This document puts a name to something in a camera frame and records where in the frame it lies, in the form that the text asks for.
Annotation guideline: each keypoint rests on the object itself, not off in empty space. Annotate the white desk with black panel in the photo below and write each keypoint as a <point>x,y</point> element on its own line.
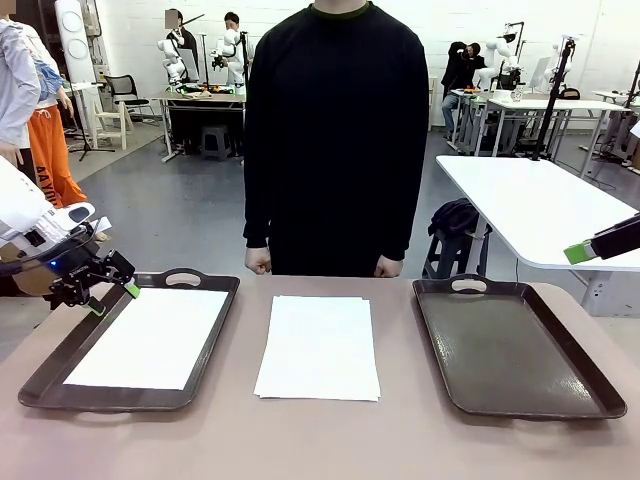
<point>200,115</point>

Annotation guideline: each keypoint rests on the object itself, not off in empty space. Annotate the white wooden chair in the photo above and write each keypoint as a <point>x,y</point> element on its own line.
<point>112,125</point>

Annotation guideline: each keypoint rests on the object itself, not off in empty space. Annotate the white robot arm with lamp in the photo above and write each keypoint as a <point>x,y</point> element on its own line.
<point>492,60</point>

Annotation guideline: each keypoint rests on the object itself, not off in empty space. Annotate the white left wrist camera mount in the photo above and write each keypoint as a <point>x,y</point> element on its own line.
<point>102,225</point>

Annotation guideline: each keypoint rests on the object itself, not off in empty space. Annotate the grey plastic stool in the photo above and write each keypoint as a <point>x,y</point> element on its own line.
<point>215,142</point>

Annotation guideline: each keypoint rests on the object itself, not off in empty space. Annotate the tall black tripod pole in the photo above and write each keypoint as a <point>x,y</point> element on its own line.
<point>552,100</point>

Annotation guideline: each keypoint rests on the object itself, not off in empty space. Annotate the white A4 paper stack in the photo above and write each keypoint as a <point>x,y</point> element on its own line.
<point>317,345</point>

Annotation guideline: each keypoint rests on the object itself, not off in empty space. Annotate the large white table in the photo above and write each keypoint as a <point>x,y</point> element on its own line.
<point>525,200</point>

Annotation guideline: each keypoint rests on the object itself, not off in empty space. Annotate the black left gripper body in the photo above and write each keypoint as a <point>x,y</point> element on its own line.
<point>75,272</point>

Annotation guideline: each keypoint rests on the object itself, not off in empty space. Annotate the black bag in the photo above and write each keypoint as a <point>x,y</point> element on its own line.
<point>455,215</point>

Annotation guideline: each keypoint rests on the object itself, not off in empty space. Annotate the black tripod stand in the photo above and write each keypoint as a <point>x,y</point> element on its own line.
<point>85,135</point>

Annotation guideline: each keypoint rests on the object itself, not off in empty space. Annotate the left gripper finger with green tip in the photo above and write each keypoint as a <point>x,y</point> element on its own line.
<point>122,270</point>
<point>92,301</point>

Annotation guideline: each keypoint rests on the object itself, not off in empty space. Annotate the seated person in black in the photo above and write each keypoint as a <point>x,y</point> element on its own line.
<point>460,75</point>

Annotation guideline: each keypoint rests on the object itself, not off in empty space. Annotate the person's right forearm black sleeve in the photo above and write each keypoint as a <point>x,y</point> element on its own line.
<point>257,200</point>

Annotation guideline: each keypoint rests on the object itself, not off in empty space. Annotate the person's right hand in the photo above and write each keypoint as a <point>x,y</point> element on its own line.
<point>258,260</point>

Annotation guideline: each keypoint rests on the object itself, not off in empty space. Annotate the background person with dark hair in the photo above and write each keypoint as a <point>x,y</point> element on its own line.
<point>232,22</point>

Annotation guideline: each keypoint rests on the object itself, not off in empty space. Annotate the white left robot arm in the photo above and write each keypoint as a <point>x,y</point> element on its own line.
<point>20,200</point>

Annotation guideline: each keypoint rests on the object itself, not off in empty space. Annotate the white A4 sheet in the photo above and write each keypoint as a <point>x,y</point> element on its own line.
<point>150,340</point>

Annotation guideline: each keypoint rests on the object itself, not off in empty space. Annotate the background person in black coat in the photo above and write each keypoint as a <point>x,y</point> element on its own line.
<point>182,32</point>

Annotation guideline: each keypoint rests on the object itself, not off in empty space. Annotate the small white background robot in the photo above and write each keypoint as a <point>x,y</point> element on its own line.
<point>555,60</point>

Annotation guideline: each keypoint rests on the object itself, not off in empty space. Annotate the black stool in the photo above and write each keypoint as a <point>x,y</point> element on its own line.
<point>450,255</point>

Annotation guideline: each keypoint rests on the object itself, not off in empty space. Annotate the long white background table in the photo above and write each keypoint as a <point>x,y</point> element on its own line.
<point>550,105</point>

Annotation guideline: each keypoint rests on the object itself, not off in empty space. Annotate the white shelf unit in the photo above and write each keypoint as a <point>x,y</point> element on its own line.
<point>433,100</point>

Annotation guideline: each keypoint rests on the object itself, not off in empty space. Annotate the brown plastic tray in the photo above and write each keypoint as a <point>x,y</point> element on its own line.
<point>500,350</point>
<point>60,372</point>

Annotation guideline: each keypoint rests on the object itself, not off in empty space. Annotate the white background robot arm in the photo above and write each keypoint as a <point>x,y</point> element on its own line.
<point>172,60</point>
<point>232,55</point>

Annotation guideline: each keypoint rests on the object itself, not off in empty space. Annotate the person's left hand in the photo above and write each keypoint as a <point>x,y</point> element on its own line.
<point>390,266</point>

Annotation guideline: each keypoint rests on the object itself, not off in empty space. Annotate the person's left forearm black sleeve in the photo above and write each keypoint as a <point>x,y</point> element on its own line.
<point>405,210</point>

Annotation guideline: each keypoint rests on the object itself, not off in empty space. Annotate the person in black sweater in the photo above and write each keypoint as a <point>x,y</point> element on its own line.
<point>335,125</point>

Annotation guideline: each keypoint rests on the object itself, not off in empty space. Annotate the mannequin striped shirt brown skirt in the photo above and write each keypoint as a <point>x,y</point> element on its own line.
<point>15,90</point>

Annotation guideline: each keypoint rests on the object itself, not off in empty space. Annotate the black office chair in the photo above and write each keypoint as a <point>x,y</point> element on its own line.
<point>125,90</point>

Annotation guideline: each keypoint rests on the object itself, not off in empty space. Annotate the white computer monitor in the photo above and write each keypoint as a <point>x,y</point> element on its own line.
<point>540,72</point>

